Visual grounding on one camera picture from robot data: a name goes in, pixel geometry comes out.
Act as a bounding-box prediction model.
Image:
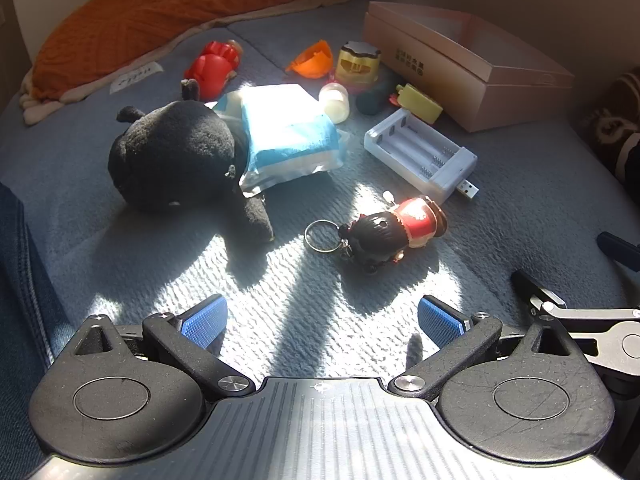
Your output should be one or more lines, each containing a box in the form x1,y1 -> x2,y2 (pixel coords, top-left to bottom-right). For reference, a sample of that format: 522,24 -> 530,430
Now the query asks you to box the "small white bottle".
318,82 -> 350,125

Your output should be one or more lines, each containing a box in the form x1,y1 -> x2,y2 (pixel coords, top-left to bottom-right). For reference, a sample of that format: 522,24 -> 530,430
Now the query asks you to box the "dark green oblong object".
355,82 -> 402,116

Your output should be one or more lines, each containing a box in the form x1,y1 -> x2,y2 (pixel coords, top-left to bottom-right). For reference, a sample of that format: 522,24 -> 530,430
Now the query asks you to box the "pink cardboard box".
362,0 -> 576,134

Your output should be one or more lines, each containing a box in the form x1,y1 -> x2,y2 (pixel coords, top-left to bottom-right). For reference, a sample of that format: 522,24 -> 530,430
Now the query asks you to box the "red boxing figure toy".
183,39 -> 245,102

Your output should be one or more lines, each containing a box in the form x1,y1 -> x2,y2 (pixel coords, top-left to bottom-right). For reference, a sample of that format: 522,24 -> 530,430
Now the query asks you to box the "orange plastic shell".
285,39 -> 334,80

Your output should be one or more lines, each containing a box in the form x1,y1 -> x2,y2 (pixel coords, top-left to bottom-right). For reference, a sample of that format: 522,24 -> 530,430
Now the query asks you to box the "doll keychain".
304,191 -> 449,274

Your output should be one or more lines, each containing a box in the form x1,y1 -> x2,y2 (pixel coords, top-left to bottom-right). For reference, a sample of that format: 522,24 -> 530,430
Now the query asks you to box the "white battery charger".
363,107 -> 481,206

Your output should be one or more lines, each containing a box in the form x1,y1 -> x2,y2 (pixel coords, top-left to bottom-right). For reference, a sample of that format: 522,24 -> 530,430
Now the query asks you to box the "person's jeans leg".
0,181 -> 67,480

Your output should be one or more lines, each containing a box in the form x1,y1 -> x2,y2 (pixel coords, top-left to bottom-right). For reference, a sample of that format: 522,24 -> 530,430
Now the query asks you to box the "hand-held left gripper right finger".
387,295 -> 598,403

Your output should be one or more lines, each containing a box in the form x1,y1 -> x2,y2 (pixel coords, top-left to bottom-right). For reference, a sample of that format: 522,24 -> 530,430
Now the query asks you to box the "black plush toy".
108,79 -> 276,247

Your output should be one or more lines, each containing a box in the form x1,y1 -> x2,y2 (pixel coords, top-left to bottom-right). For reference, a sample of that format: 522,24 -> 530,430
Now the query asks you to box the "blue white tissue pack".
212,85 -> 352,197

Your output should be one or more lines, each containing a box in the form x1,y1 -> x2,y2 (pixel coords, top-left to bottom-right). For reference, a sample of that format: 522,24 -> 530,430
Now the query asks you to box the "orange knitted blanket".
30,0 -> 309,104

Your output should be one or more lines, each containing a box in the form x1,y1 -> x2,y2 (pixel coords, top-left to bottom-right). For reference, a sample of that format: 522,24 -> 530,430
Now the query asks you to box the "white cloth label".
109,62 -> 164,94

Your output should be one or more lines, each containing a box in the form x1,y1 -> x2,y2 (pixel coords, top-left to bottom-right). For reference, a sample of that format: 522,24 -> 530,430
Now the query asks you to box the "blue-grey fleece blanket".
0,0 -> 640,480

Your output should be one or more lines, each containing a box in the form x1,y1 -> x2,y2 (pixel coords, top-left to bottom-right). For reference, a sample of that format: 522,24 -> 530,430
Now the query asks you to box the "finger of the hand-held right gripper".
596,231 -> 640,272
510,270 -> 640,376

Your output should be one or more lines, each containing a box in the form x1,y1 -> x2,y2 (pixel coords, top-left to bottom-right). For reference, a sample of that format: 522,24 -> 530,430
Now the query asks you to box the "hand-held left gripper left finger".
70,294 -> 256,402

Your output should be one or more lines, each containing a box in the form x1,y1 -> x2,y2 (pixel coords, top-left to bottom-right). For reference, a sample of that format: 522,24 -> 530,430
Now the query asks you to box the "brown striped plush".
579,66 -> 640,187

